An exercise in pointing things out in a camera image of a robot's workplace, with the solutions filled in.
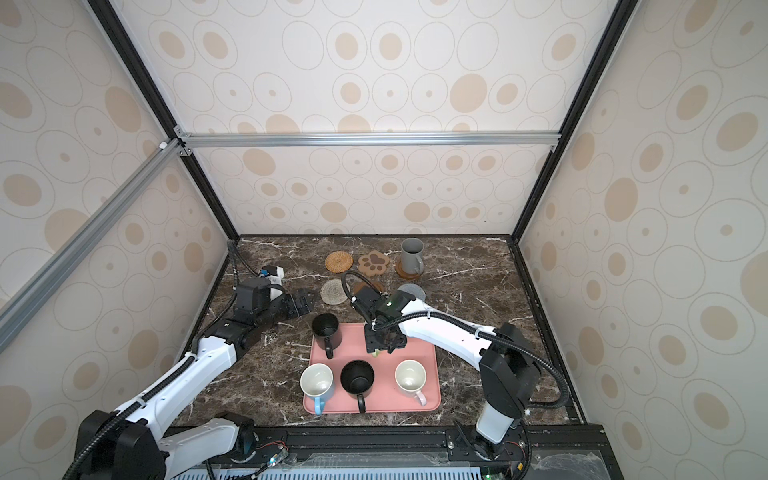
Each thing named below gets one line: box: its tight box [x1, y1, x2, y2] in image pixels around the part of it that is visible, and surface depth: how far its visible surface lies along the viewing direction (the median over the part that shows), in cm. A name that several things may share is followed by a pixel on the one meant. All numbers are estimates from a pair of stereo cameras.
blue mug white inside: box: [299, 363, 334, 416], surface depth 78 cm
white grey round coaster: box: [320, 278, 348, 305], surface depth 105 cm
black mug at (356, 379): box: [340, 360, 375, 414], surface depth 78 cm
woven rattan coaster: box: [325, 251, 353, 274], surface depth 115 cm
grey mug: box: [400, 237, 425, 275], surface depth 103 cm
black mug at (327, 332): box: [312, 312, 342, 359], surface depth 87 cm
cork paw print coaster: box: [358, 250, 390, 277], surface depth 115 cm
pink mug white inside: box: [394, 359, 428, 407], surface depth 79 cm
